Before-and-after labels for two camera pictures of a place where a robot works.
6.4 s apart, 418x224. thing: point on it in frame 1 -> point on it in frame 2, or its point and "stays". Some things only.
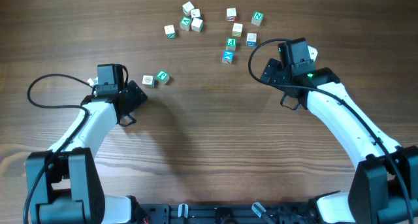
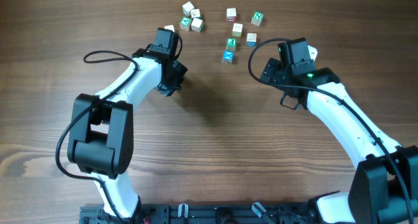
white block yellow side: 237,29 stays
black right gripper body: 280,74 stays
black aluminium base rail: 239,213 stays
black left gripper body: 134,95 -> 176,75
